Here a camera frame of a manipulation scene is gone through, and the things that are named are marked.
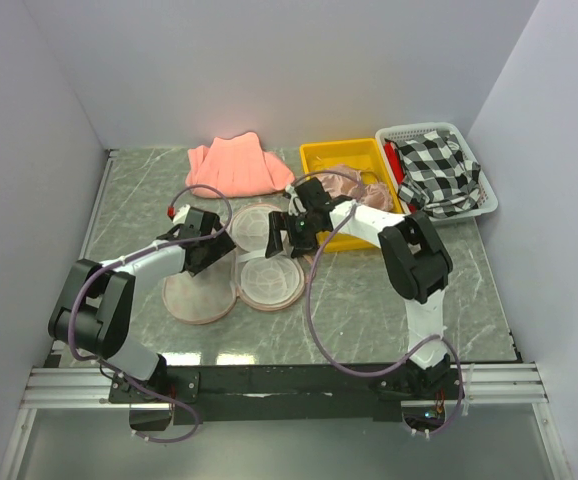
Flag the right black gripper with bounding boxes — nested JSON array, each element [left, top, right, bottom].
[[265, 212, 319, 260]]

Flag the pink mesh laundry bag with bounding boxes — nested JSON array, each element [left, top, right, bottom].
[[162, 203, 305, 325]]

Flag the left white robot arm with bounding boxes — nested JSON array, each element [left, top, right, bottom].
[[48, 207, 236, 402]]

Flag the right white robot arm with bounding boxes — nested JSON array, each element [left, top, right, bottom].
[[265, 177, 458, 399]]

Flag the pink pleated skirt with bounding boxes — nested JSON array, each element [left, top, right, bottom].
[[185, 132, 295, 198]]

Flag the yellow plastic tray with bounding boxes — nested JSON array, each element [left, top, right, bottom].
[[299, 138, 410, 254]]

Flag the red cloth in basket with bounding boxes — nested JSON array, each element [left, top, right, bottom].
[[384, 140, 404, 185]]

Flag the black white checkered cloth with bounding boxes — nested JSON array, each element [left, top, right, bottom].
[[395, 130, 481, 219]]

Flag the black base beam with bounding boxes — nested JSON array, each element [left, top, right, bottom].
[[108, 363, 465, 432]]

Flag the white plastic basket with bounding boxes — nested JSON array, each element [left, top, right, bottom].
[[375, 122, 498, 222]]

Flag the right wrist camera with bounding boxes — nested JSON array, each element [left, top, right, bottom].
[[283, 184, 307, 215]]

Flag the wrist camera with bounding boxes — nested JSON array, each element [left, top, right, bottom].
[[283, 184, 307, 215], [167, 204, 191, 225]]

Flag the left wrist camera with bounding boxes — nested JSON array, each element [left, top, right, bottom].
[[167, 204, 191, 225]]

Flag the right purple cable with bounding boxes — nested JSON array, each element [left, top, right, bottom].
[[288, 170, 468, 439]]

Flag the purple cable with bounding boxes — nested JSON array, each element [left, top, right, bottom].
[[67, 186, 234, 445], [288, 170, 468, 439]]

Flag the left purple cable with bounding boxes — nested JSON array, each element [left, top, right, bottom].
[[67, 186, 234, 445]]

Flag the aluminium rail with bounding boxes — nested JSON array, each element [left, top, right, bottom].
[[19, 364, 549, 410]]

